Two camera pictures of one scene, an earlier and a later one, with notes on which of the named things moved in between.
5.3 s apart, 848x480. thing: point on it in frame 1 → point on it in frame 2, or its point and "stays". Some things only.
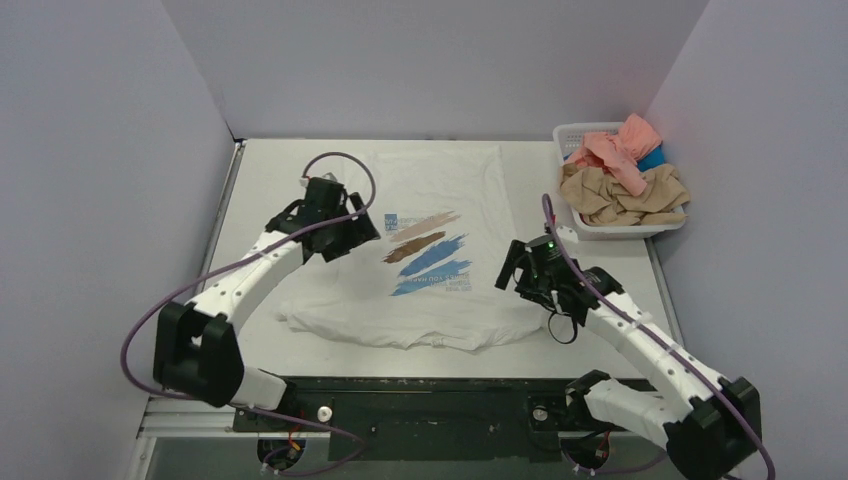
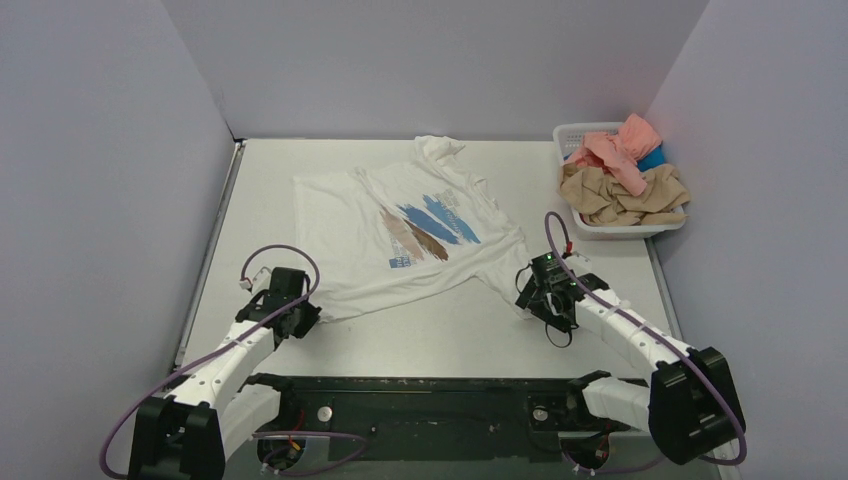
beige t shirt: (607, 201) stays
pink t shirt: (620, 152) stays
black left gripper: (354, 227) → (303, 316)
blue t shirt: (652, 160) stays
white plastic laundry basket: (569, 140) stays
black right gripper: (518, 266) → (539, 303)
